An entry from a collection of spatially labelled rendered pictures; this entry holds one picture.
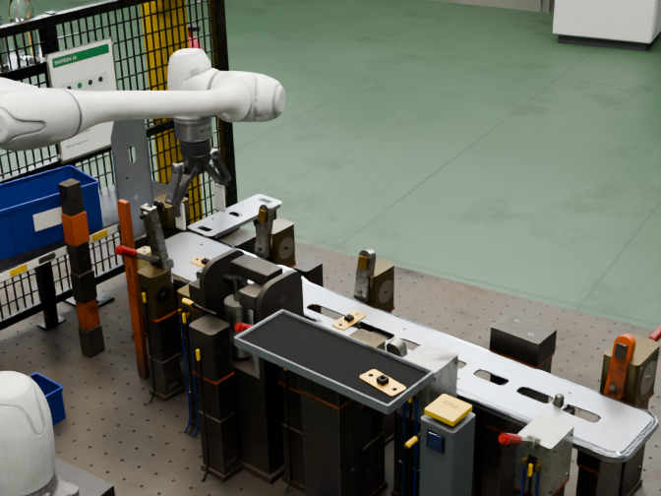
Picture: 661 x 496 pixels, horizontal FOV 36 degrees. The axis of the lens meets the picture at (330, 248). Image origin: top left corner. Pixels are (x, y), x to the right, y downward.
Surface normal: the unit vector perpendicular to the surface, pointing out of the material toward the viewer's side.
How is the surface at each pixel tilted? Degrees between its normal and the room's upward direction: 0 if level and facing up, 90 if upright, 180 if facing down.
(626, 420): 0
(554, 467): 90
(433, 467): 90
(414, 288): 0
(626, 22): 90
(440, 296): 0
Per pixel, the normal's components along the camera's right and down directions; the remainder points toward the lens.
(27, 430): 0.71, 0.11
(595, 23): -0.45, 0.40
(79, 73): 0.76, 0.27
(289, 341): -0.02, -0.90
